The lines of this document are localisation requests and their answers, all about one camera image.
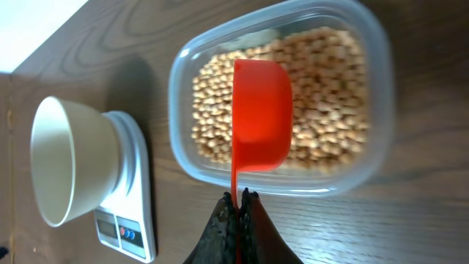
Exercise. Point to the white bowl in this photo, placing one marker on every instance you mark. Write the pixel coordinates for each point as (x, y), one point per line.
(74, 154)

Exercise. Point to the soybeans pile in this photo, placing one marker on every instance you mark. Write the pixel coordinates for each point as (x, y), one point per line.
(327, 69)

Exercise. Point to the cardboard box edge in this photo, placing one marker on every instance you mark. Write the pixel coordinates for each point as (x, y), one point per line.
(7, 204)

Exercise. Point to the white digital kitchen scale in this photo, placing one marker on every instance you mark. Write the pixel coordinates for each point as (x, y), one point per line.
(124, 218)

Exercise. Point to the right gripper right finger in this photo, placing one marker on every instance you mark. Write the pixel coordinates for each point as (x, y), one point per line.
(260, 241)

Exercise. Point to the red plastic measuring scoop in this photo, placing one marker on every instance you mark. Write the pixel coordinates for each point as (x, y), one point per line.
(261, 118)

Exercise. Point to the clear plastic container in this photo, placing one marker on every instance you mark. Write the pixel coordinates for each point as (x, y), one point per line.
(259, 27)

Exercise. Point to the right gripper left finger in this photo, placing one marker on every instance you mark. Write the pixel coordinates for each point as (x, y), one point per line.
(218, 242)

